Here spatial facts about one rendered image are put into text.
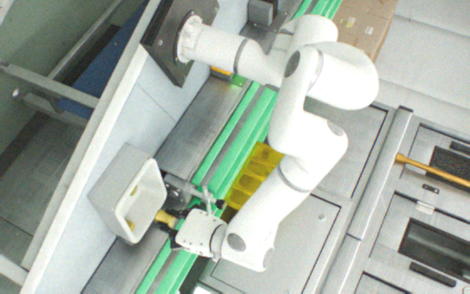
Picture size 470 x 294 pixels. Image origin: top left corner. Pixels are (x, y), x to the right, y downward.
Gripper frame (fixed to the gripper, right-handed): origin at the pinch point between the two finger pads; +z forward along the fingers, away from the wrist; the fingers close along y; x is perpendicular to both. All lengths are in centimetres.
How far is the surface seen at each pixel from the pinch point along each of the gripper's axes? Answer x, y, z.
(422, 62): -348, 419, 37
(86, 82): 6, 34, 55
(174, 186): -4.9, 11.7, 7.9
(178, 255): -17.3, -3.3, 3.2
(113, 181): 14.8, -0.5, 9.6
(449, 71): -357, 418, 4
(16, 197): -17, -8, 77
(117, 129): 21.3, 10.1, 11.9
